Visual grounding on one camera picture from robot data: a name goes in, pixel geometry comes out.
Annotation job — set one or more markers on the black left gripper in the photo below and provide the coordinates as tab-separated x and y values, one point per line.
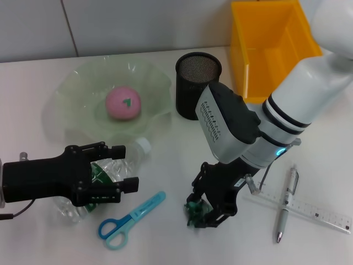
41	179

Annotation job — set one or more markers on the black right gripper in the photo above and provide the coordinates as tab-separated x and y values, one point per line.
220	187

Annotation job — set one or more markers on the green plastic wrapper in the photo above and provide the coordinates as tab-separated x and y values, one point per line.
195	211

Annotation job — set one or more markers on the clear water bottle green label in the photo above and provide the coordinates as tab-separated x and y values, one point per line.
132	160

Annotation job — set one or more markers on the pink peach toy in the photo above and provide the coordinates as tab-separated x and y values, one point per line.
121	107

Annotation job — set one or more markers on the blue scissors with cap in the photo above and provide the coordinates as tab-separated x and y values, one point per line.
143	208

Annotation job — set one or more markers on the silver ballpoint pen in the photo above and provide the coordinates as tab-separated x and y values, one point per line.
282	220

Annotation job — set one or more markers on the green glass fruit plate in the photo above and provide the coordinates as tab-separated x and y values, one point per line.
74	91

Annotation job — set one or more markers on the black mesh pen cup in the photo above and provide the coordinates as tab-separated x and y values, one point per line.
187	94

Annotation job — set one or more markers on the clear plastic ruler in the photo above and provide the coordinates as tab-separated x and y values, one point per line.
325	215

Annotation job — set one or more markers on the yellow plastic storage bin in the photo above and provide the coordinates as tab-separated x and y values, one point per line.
275	36

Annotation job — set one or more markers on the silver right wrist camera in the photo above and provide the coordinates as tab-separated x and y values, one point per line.
229	124

